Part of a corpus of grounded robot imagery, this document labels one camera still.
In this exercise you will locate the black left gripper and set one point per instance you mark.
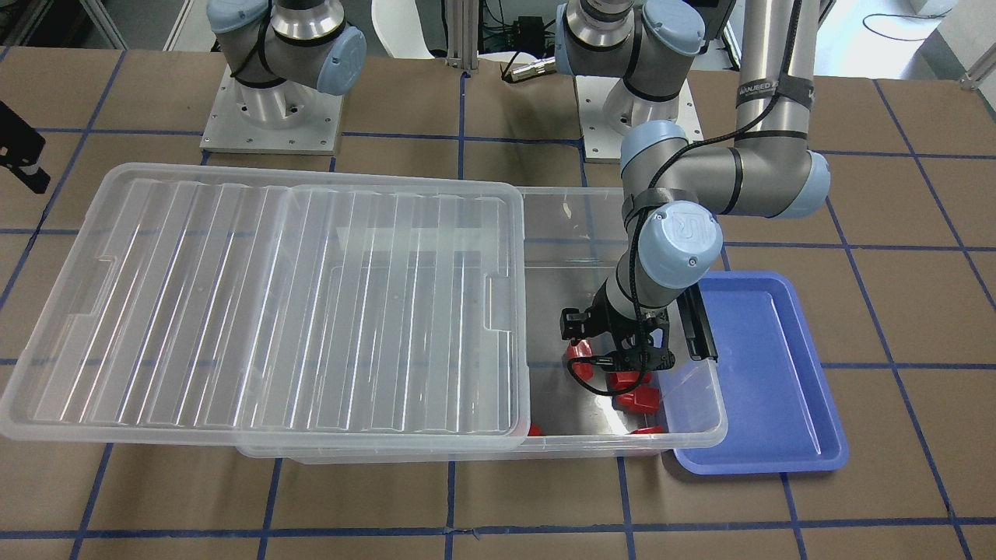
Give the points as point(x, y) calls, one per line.
point(605, 317)

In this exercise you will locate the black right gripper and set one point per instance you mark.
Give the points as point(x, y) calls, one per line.
point(17, 145)

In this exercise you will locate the clear plastic box lid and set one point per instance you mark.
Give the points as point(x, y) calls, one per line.
point(284, 309)

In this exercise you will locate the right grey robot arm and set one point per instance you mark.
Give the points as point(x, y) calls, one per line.
point(289, 65)

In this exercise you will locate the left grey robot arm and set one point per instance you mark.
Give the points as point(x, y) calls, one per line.
point(675, 189)

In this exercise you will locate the clear plastic storage box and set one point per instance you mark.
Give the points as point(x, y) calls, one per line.
point(573, 240)

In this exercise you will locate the blue plastic tray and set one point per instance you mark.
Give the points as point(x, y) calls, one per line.
point(767, 386)

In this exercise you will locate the black electronics box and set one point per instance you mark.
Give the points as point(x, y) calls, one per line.
point(528, 35)

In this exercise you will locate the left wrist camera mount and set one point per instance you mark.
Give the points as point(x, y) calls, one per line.
point(650, 354)

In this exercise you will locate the black box latch handle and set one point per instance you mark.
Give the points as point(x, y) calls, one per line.
point(695, 324)

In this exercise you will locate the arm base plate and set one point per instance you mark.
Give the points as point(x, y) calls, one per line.
point(607, 112)
point(288, 119)

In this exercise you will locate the silver cable connector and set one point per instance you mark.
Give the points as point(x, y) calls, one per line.
point(514, 73)

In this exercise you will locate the aluminium frame post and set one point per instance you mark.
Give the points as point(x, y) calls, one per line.
point(462, 34)

